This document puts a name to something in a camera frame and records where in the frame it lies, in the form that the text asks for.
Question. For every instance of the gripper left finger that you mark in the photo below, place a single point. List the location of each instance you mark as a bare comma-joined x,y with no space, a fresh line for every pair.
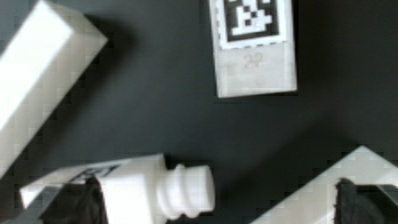
67,205

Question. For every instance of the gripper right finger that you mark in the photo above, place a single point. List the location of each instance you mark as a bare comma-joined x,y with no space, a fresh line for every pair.
366,203

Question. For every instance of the white square tabletop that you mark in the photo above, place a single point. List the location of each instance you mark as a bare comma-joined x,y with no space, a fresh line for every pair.
307,208

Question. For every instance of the white table leg with tag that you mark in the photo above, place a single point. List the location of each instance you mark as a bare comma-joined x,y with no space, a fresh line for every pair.
149,193

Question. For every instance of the white table leg right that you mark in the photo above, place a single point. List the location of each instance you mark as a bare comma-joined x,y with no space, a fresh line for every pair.
252,47

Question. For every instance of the white obstacle fence right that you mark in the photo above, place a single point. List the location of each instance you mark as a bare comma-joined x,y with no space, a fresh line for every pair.
46,57

